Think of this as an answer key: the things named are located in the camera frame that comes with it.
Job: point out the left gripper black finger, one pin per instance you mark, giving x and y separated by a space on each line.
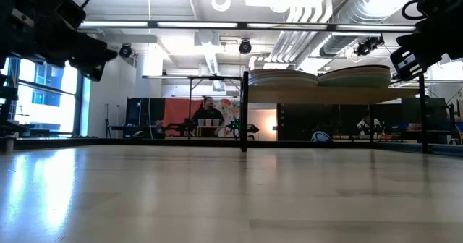
92 67
97 51

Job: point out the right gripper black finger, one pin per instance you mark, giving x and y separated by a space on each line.
408 63
410 38

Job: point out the black plate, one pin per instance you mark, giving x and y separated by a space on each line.
361 67

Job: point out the green plate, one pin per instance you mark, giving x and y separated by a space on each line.
358 82

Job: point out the beige plate stack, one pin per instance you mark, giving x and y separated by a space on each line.
284 84

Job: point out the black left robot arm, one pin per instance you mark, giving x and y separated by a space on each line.
14 40

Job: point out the black ceiling spotlight cluster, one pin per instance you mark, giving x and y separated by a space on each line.
369 46

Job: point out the large window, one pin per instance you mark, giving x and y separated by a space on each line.
47 102

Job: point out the black partition panel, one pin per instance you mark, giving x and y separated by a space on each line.
144 113

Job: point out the person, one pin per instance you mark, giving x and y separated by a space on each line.
366 124
208 111

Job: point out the red fabric panel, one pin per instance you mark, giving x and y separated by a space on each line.
177 113

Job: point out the rig light bar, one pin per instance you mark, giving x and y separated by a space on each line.
199 25

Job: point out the white blue ball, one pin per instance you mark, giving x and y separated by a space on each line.
320 137

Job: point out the black cabinet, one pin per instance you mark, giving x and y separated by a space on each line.
300 122

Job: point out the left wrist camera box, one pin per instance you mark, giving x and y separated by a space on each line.
71 12

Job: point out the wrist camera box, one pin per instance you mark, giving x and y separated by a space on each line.
439 0
71 12

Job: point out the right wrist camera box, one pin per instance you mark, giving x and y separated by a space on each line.
439 0

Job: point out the silver ventilation duct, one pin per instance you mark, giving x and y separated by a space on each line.
361 8

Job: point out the black aluminium rig frame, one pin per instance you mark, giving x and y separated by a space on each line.
343 144

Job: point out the small beige post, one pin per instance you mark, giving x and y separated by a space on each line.
7 145

